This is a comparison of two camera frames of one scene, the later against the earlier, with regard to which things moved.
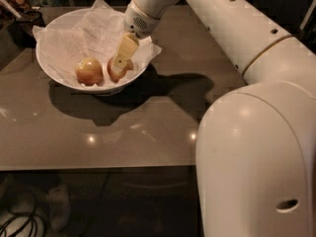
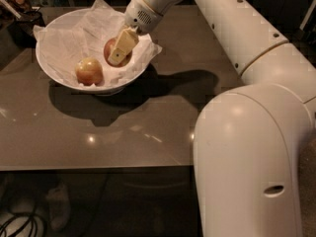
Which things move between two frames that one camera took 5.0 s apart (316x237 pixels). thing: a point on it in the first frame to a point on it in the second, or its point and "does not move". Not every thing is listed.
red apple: x=118 y=72 to x=109 y=46
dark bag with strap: x=17 y=14 does not move
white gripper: x=139 y=21 does not move
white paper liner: x=94 y=32 does not move
